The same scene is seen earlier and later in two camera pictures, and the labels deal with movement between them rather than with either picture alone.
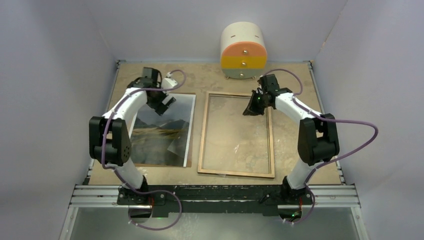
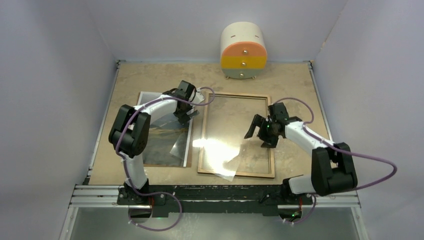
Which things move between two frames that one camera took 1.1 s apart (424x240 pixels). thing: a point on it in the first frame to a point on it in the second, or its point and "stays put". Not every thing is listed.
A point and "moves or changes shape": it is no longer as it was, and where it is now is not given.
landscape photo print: (164, 141) stays put
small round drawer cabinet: (243, 50) stays put
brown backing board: (188, 152) stays put
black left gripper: (159, 109) to (183, 117)
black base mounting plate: (215, 200) stays put
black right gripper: (252, 110) to (259, 121)
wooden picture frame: (271, 156) moves or changes shape
